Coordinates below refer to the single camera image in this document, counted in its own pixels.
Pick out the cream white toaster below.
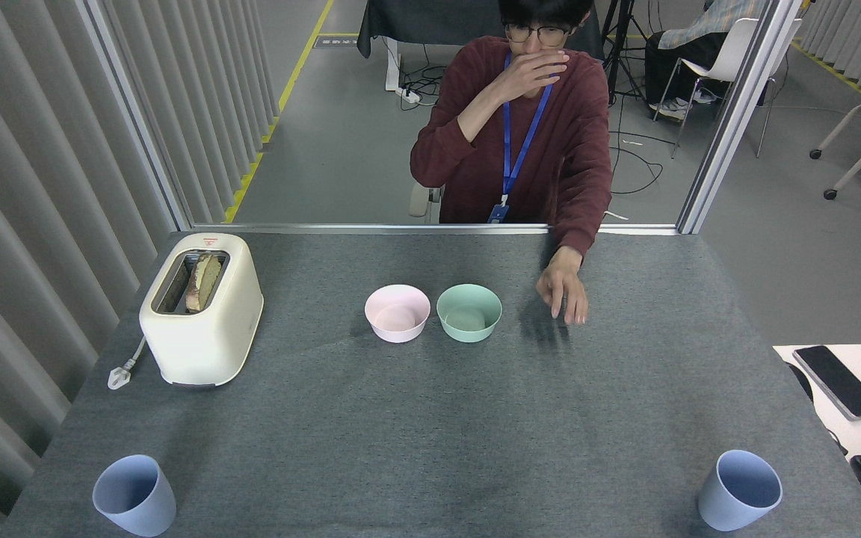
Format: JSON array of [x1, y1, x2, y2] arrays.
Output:
[[139, 232, 264, 388]]

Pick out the black smartphone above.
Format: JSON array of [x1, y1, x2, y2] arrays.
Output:
[[792, 345, 861, 421]]

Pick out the black tripod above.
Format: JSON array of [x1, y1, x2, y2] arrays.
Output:
[[599, 0, 653, 104]]

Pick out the black cable on floor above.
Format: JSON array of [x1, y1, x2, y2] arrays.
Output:
[[608, 90, 664, 197]]

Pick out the silver frame rail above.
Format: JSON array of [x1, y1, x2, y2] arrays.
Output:
[[190, 223, 679, 237]]

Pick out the black floor cables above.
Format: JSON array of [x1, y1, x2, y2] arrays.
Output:
[[399, 63, 448, 111]]

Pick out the person's right hand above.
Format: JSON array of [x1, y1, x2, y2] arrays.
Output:
[[492, 49, 570, 102]]

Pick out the table with black cloth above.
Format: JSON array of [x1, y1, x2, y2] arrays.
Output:
[[357, 0, 605, 92]]

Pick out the silver frame post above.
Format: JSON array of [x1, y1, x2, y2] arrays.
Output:
[[75, 0, 194, 231], [676, 0, 805, 235]]

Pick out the person's left hand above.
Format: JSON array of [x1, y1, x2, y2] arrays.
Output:
[[536, 247, 589, 326]]

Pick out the white plastic chair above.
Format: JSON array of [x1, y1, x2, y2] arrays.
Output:
[[653, 16, 803, 159]]

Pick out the white power cord with plug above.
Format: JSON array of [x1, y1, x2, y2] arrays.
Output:
[[108, 336, 149, 391]]

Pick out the green bowl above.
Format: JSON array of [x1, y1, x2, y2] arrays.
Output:
[[436, 283, 503, 344]]

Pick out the grey office chair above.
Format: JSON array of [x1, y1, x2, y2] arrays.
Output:
[[409, 182, 443, 223]]

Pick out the pink bowl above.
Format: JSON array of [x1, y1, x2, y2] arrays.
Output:
[[365, 284, 431, 344]]

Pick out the toasted bread slice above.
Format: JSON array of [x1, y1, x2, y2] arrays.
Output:
[[185, 253, 223, 313]]

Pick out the blue cup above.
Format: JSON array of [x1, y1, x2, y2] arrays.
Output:
[[698, 449, 783, 532], [93, 454, 177, 537]]

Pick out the blue lanyard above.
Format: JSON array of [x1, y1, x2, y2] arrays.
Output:
[[502, 52, 555, 199]]

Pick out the black-rimmed glasses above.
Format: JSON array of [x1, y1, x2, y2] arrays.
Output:
[[504, 24, 570, 47]]

